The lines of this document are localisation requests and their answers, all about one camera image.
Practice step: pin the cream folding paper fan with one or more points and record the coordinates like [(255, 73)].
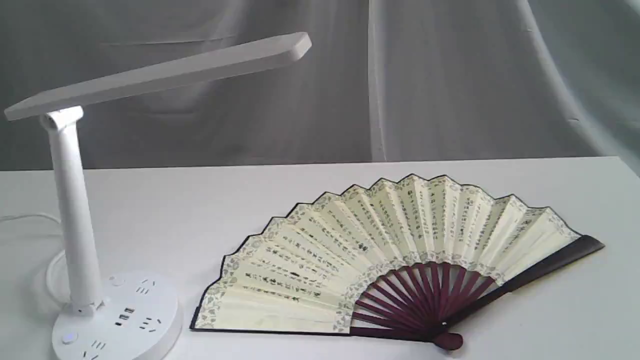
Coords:
[(399, 260)]

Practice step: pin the grey backdrop curtain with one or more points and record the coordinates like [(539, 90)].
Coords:
[(384, 80)]

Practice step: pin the white desk lamp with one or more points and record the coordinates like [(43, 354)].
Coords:
[(132, 315)]

